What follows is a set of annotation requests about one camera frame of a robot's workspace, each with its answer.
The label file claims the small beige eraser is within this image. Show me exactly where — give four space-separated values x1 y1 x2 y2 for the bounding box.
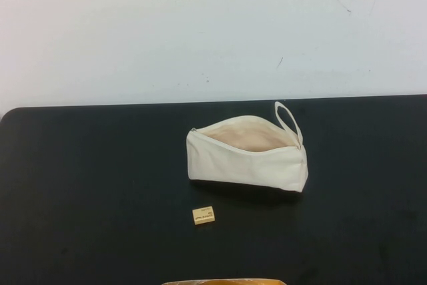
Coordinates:
191 207 217 227

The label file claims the white canvas pencil case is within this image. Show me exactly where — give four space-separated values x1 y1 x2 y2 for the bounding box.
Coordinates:
185 100 309 192

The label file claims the yellow object at table edge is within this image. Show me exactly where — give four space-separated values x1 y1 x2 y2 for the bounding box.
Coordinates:
161 278 283 285

